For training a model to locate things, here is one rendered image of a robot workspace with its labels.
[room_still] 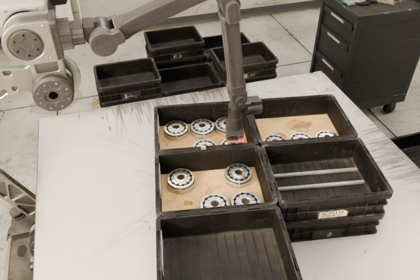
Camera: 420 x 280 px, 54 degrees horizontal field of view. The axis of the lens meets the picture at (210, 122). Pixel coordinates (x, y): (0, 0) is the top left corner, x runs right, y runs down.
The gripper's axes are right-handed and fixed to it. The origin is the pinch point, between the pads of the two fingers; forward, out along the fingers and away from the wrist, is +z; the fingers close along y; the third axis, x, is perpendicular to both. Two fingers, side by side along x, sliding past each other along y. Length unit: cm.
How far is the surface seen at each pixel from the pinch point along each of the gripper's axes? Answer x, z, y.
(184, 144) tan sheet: 20.2, 4.3, 5.4
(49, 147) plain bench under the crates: 83, 18, 20
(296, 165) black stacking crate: -24.5, 4.2, -8.4
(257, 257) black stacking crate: -4.1, 4.5, -49.2
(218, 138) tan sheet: 5.6, 4.2, 9.0
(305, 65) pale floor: -88, 85, 212
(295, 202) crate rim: -17.5, -5.7, -36.0
